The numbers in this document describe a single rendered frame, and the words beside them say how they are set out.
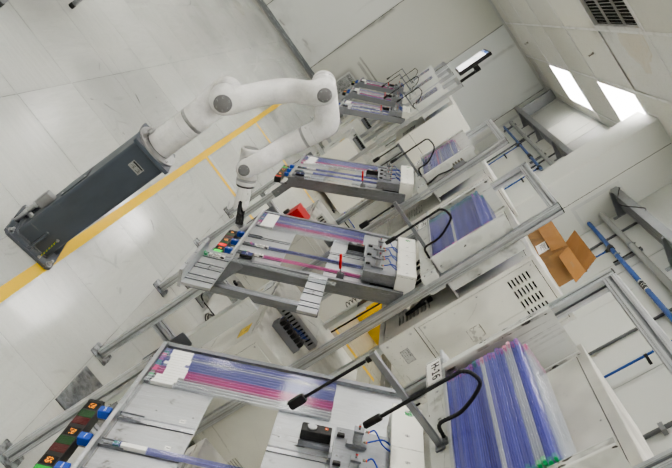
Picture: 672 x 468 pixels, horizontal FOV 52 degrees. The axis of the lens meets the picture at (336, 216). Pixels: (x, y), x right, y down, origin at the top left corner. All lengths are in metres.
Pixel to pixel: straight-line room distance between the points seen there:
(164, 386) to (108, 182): 1.21
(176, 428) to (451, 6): 10.08
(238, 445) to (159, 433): 1.44
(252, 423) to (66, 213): 1.18
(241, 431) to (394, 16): 8.99
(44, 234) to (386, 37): 8.85
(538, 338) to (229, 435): 1.67
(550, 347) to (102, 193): 1.87
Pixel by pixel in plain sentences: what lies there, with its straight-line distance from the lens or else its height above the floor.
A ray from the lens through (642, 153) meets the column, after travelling 6.13.
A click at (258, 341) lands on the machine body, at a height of 0.60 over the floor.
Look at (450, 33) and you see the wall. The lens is 11.40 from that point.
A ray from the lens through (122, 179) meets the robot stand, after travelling 2.93.
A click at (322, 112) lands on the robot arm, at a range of 2.80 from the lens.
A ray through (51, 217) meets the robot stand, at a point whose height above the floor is 0.18.
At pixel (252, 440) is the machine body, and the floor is 0.29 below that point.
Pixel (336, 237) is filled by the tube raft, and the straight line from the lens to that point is 3.25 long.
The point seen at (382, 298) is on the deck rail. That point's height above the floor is 1.13.
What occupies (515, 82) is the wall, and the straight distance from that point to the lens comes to 11.55.
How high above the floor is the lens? 1.81
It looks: 14 degrees down
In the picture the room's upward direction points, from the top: 57 degrees clockwise
